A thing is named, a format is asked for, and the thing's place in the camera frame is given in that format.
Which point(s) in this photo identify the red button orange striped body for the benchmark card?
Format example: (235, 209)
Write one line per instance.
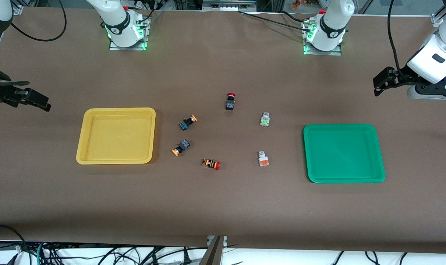
(210, 163)

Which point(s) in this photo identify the green plastic tray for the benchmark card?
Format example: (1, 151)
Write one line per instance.
(342, 152)

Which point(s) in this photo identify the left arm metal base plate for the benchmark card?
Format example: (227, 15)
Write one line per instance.
(322, 53)

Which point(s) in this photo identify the white button orange contact block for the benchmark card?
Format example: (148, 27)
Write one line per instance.
(263, 160)

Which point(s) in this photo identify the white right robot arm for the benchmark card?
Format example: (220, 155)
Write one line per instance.
(120, 22)

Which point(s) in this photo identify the aluminium frame profile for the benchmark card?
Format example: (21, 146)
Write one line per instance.
(438, 18)
(17, 7)

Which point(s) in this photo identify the yellow plastic tray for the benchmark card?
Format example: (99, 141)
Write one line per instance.
(116, 136)

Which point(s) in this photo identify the red mushroom button black body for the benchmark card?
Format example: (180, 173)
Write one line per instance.
(230, 105)

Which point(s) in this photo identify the grey metal rail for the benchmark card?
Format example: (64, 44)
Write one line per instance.
(228, 4)

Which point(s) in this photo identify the white button green contact block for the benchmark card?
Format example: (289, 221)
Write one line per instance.
(265, 120)

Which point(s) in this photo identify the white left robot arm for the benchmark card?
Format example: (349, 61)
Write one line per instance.
(331, 22)

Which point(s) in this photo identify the yellow push button black body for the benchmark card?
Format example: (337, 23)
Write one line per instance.
(186, 124)
(182, 146)

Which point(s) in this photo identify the brown table mat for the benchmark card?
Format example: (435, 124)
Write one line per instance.
(223, 206)

